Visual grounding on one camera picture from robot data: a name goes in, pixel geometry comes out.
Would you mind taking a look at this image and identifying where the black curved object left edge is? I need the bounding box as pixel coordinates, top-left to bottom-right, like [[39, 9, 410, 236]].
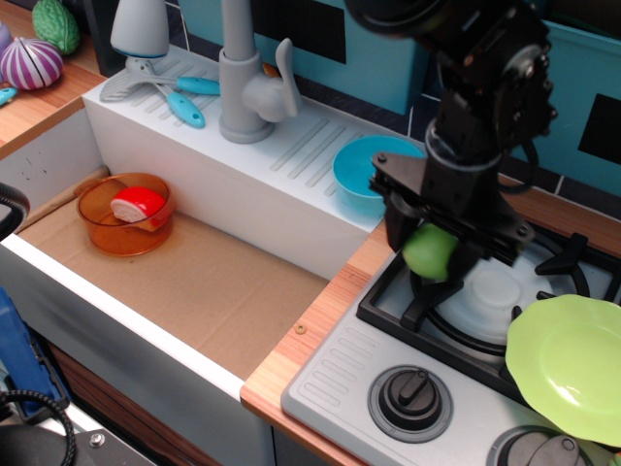
[[1, 183, 30, 240]]

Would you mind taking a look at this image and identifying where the green plastic plate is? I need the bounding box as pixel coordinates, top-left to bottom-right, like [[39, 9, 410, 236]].
[[506, 294, 620, 447]]

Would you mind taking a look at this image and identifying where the black grey stove knob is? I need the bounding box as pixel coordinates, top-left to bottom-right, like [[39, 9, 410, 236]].
[[368, 365, 453, 444]]

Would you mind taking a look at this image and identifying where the teal box right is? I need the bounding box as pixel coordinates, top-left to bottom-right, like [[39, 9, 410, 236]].
[[535, 21, 620, 195]]

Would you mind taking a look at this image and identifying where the blue plastic bowl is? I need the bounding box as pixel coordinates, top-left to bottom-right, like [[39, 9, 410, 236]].
[[332, 135, 424, 218]]

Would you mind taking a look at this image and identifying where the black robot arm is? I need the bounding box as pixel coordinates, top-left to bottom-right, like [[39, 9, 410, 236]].
[[346, 1, 557, 283]]

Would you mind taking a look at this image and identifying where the white grey soap dispenser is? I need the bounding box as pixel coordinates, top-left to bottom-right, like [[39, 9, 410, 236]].
[[111, 0, 169, 58]]

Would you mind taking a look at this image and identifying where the cardboard sheet in sink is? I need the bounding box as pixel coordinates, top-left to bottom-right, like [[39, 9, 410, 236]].
[[21, 184, 326, 379]]

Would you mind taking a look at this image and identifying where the blue utensil handle left edge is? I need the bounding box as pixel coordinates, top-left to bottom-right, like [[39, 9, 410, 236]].
[[0, 87, 17, 106]]

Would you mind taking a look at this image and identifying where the grey spatula blue handle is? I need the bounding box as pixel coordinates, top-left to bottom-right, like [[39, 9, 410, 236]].
[[100, 72, 220, 102]]

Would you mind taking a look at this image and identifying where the red white toy food slice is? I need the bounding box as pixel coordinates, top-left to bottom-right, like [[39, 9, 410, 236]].
[[110, 186, 165, 223]]

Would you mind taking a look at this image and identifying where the black braided cable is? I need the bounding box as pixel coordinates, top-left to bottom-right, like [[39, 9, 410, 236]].
[[0, 387, 77, 466]]

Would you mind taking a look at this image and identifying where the teal box left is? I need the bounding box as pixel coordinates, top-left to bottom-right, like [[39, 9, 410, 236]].
[[180, 1, 429, 114]]

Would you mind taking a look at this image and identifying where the metal plate with screw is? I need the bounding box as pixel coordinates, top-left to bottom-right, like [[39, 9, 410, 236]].
[[73, 422, 153, 466]]

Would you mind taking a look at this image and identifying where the green toy vegetable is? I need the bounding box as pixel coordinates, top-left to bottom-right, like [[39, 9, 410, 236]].
[[32, 0, 81, 55]]

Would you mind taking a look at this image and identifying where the white burner disc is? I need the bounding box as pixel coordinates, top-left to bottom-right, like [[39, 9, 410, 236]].
[[436, 246, 574, 347]]

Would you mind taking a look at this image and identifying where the teal box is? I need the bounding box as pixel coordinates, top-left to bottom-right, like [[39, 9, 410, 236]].
[[535, 21, 620, 195], [180, 1, 429, 114]]

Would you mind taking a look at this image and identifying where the purple white toy onion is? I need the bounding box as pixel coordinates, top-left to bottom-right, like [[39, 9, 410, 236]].
[[1, 37, 64, 90]]

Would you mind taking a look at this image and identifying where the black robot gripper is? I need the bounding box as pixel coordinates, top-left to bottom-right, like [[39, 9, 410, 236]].
[[370, 151, 535, 283]]

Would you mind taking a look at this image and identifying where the blue object lower left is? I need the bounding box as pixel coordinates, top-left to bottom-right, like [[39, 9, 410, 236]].
[[1, 288, 70, 410]]

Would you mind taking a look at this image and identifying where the grey toy stove top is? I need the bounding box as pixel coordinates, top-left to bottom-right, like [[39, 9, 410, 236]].
[[281, 255, 620, 465]]

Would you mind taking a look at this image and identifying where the orange transparent toy pot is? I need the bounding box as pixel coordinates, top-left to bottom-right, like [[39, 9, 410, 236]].
[[74, 173, 176, 256]]

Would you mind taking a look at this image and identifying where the white toy sink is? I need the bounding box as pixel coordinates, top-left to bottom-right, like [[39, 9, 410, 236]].
[[1, 86, 381, 465]]

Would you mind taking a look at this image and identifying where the grey toy faucet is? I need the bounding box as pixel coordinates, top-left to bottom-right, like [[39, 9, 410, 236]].
[[218, 1, 303, 144]]

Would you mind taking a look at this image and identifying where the grey spoon blue handle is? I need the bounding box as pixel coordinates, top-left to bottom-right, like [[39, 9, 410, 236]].
[[125, 57, 206, 128]]

